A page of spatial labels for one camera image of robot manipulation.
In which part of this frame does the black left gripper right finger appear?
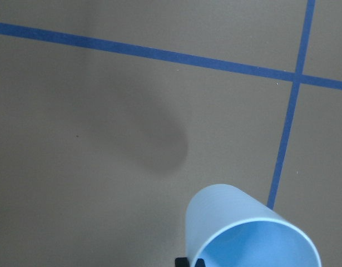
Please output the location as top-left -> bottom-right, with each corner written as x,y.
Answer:
195,258 -> 206,267

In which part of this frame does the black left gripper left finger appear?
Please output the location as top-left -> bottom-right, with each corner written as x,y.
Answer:
175,257 -> 189,267

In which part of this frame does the light blue cup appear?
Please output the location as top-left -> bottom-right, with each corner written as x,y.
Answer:
185,184 -> 322,266

